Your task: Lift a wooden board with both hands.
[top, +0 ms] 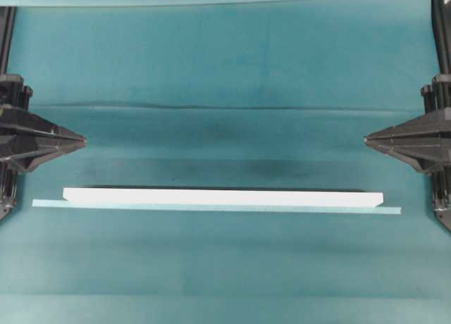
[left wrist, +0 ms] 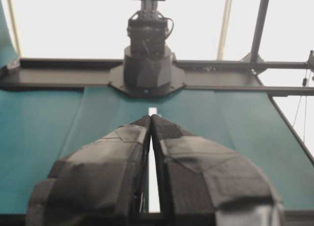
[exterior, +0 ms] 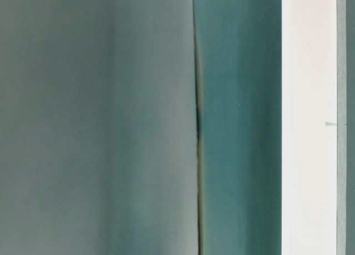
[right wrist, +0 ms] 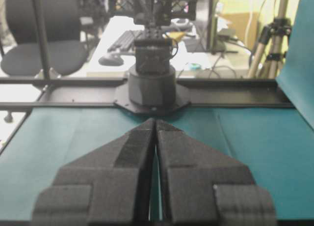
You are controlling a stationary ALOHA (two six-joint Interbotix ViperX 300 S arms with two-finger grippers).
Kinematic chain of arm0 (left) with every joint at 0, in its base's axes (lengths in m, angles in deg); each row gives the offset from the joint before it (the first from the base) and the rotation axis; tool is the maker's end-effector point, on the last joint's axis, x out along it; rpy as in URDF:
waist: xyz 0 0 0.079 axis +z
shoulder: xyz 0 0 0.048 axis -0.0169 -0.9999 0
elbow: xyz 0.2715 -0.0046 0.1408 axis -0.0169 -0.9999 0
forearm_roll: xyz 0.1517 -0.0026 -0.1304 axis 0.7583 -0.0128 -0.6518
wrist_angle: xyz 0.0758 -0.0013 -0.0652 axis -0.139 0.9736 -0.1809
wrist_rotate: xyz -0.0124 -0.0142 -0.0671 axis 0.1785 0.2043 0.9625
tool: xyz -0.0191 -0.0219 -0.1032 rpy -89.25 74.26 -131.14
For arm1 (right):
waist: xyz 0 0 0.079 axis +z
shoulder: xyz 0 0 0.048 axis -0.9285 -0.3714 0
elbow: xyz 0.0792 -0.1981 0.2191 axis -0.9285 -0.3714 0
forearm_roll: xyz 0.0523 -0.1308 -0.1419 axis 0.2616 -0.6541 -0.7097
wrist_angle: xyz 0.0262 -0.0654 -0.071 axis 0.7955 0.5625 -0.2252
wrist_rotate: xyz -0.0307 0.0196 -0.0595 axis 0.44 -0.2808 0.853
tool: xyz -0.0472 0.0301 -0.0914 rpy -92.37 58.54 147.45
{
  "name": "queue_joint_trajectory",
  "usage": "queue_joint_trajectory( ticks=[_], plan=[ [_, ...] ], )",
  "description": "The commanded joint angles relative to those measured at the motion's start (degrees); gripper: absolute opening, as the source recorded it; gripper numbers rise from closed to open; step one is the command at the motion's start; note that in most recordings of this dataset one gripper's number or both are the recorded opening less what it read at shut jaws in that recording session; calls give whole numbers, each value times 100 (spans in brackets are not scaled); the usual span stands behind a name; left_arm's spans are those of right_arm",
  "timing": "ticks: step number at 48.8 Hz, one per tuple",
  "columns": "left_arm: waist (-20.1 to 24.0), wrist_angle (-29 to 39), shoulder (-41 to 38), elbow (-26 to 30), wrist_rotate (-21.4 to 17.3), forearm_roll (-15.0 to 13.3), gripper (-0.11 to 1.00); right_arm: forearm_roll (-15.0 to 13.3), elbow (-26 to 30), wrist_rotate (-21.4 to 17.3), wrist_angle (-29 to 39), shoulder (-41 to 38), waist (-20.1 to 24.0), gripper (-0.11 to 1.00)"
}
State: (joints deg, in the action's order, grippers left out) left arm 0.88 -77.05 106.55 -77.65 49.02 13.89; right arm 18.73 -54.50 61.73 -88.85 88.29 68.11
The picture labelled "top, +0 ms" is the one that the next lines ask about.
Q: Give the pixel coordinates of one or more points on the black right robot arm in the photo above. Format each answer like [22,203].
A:
[436,96]

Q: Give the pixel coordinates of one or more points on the black frame post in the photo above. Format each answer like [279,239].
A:
[440,18]
[7,19]

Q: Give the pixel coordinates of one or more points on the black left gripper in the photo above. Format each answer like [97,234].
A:
[17,128]

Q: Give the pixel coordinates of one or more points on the light blue tape strip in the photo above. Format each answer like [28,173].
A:
[50,203]

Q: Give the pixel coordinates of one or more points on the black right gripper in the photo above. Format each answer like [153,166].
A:
[428,157]

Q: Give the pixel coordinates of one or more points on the black right frame post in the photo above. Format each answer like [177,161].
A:
[440,18]

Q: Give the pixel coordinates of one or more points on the black left frame post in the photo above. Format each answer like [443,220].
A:
[7,19]

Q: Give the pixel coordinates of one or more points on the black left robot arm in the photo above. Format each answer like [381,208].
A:
[14,93]

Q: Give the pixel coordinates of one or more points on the white wooden board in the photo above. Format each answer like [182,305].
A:
[222,197]

